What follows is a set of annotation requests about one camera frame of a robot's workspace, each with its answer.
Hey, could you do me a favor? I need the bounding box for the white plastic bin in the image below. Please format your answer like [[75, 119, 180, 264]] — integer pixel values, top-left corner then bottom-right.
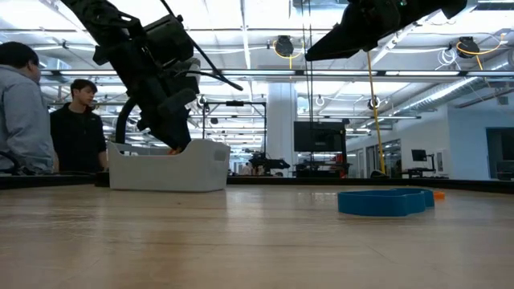
[[107, 138, 232, 193]]

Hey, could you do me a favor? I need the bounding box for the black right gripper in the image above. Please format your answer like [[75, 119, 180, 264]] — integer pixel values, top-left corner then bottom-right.
[[304, 0, 411, 63]]

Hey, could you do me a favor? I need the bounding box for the black ceiling cord reel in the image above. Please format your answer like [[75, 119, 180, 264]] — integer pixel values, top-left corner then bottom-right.
[[274, 35, 296, 58], [456, 35, 481, 59]]

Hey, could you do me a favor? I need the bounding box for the black metal frame rig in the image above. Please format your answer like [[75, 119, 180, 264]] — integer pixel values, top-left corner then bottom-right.
[[202, 100, 268, 177]]

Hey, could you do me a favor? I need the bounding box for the blue rubber band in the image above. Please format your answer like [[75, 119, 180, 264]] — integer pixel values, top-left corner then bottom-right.
[[337, 187, 435, 218]]

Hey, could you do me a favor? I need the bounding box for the small black monitor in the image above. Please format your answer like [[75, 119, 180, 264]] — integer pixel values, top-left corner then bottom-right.
[[411, 149, 437, 174]]

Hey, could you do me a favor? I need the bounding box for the yellow hanging cable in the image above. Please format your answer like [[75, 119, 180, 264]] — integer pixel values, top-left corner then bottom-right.
[[365, 50, 386, 174]]

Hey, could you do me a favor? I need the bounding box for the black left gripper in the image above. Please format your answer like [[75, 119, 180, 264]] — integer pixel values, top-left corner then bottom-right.
[[120, 39, 198, 154]]

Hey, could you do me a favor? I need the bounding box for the person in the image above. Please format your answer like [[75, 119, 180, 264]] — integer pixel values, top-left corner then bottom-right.
[[50, 78, 109, 174], [0, 41, 56, 177]]

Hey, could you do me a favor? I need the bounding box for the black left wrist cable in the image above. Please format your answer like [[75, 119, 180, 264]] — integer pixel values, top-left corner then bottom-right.
[[160, 0, 245, 92]]

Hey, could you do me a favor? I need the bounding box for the black aluminium table frame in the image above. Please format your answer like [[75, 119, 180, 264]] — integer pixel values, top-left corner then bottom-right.
[[0, 173, 514, 193]]

